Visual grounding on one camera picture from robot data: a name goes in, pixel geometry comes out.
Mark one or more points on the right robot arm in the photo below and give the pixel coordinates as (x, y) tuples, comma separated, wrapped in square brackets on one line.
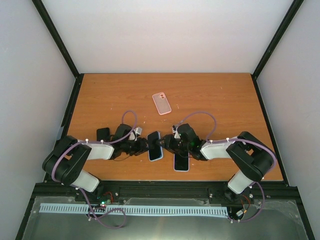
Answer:
[(253, 159)]

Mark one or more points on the right black frame post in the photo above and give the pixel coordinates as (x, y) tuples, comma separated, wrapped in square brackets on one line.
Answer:
[(282, 28)]

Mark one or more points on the black frame post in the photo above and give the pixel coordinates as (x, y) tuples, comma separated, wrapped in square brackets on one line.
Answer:
[(282, 28), (47, 20)]

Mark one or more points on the light blue cable duct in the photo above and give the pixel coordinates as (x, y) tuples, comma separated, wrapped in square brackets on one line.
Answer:
[(136, 210)]

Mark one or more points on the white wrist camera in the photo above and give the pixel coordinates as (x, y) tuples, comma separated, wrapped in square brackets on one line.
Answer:
[(135, 134), (174, 128)]

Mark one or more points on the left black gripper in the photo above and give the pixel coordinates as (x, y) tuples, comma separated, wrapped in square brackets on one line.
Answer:
[(142, 148)]

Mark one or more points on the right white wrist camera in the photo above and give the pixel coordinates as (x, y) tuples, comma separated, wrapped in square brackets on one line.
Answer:
[(174, 128)]

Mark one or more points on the pink phone case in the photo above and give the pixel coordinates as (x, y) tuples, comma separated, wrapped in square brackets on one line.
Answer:
[(161, 103)]

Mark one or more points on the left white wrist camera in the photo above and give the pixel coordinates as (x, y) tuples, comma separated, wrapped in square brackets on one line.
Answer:
[(135, 134)]

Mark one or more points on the lavender phone case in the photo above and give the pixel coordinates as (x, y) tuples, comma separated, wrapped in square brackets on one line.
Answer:
[(187, 170)]

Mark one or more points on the left black frame post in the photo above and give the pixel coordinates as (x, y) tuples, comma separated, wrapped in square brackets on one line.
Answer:
[(47, 20)]

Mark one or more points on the light blue phone case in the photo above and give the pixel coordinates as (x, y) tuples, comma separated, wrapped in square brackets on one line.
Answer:
[(162, 156)]

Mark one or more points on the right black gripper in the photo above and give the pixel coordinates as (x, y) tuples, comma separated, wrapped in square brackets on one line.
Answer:
[(168, 143)]

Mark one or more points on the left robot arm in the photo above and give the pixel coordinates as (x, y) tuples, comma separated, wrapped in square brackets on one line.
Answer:
[(65, 164)]

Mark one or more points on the small green led board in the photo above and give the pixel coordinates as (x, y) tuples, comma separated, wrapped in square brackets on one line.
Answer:
[(106, 202)]

